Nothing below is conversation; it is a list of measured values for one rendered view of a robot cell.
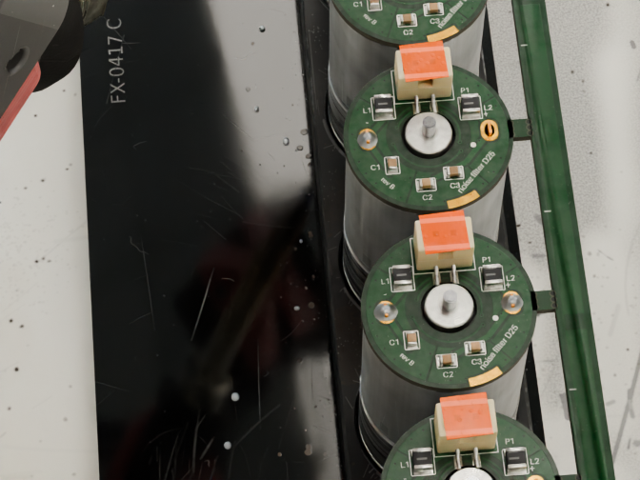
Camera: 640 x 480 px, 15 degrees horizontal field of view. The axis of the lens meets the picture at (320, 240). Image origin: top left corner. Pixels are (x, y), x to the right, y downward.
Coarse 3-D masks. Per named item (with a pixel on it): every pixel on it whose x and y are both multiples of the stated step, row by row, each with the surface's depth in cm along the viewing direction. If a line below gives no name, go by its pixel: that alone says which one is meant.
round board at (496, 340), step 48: (480, 240) 35; (384, 288) 35; (432, 288) 35; (480, 288) 35; (528, 288) 35; (384, 336) 34; (432, 336) 34; (480, 336) 34; (528, 336) 34; (432, 384) 34; (480, 384) 34
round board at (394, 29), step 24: (336, 0) 37; (360, 0) 37; (384, 0) 37; (408, 0) 37; (432, 0) 37; (456, 0) 37; (480, 0) 37; (360, 24) 37; (384, 24) 37; (408, 24) 37; (432, 24) 37; (456, 24) 37
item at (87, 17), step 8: (80, 0) 33; (88, 0) 33; (96, 0) 34; (104, 0) 34; (88, 8) 33; (96, 8) 34; (104, 8) 34; (88, 16) 34; (96, 16) 34; (88, 24) 34
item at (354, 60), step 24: (336, 24) 37; (480, 24) 37; (336, 48) 38; (360, 48) 37; (384, 48) 37; (456, 48) 37; (480, 48) 38; (336, 72) 39; (360, 72) 38; (336, 96) 39; (336, 120) 40
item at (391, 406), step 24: (456, 288) 35; (432, 312) 34; (456, 312) 34; (360, 384) 37; (384, 384) 35; (408, 384) 34; (504, 384) 35; (360, 408) 37; (384, 408) 36; (408, 408) 35; (432, 408) 35; (504, 408) 36; (360, 432) 38; (384, 432) 37; (384, 456) 37
